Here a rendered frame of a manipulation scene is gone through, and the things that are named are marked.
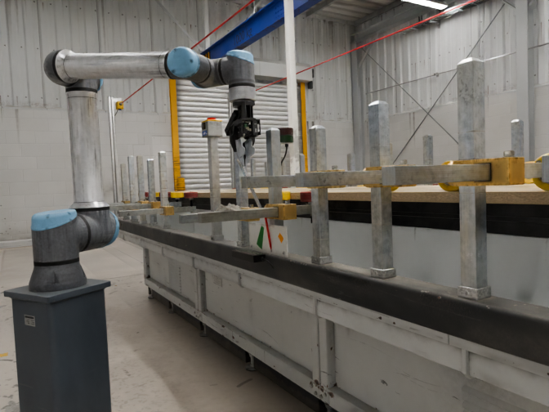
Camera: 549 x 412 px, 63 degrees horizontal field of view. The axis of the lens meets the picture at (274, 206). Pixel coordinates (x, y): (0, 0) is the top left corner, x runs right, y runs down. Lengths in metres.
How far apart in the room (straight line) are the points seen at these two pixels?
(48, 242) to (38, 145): 7.37
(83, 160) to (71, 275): 0.44
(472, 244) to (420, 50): 10.07
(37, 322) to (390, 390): 1.19
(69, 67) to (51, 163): 7.33
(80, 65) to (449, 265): 1.33
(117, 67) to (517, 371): 1.39
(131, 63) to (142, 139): 7.79
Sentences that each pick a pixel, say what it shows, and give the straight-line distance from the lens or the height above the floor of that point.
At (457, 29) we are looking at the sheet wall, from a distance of 10.39.
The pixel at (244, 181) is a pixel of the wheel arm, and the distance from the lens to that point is 1.13.
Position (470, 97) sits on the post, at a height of 1.09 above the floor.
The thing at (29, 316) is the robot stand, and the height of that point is 0.52.
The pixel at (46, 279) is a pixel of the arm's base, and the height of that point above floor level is 0.64.
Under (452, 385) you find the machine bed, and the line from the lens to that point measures 1.41.
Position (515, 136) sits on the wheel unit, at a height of 1.09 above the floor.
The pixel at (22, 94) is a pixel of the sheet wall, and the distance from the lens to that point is 9.21.
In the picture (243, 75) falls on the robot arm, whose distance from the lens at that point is 1.53.
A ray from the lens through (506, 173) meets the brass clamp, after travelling 0.89.
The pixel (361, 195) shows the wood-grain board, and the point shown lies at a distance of 1.46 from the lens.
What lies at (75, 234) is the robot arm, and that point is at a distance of 1.76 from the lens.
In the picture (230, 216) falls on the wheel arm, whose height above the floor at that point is 0.85.
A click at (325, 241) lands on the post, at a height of 0.77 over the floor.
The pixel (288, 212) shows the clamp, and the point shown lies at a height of 0.84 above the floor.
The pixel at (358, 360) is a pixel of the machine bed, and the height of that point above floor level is 0.31.
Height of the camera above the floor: 0.94
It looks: 3 degrees down
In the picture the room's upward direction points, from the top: 2 degrees counter-clockwise
